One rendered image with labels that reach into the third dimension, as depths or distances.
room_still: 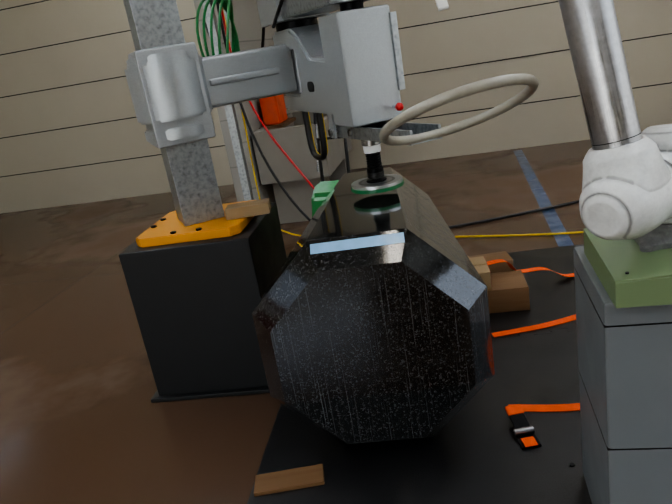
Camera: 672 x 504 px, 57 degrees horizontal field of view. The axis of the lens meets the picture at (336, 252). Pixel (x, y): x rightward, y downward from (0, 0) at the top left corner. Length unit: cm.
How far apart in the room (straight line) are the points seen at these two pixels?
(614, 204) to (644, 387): 49
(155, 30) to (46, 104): 615
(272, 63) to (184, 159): 60
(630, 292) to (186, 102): 196
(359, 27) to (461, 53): 496
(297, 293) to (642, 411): 108
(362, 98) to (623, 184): 126
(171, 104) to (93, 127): 589
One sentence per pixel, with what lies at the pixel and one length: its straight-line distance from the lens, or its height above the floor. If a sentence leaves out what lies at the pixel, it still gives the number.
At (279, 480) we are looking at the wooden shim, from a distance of 237.
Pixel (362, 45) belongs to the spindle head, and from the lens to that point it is 243.
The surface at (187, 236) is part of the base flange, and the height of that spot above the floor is 77.
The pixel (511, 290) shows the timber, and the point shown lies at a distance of 330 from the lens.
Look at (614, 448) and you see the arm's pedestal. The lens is 176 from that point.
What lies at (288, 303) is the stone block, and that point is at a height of 65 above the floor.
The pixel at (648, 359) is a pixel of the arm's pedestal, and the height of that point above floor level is 65.
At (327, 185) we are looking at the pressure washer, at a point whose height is 57.
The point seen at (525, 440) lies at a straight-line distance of 241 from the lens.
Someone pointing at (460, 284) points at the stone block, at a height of 63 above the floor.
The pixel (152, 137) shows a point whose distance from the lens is 288.
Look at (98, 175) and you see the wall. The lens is 877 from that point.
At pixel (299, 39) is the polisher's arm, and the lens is 287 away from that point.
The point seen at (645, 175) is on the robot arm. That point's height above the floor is 110.
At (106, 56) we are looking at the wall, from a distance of 842.
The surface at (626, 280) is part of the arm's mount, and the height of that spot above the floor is 87.
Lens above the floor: 146
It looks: 18 degrees down
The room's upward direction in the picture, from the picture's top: 10 degrees counter-clockwise
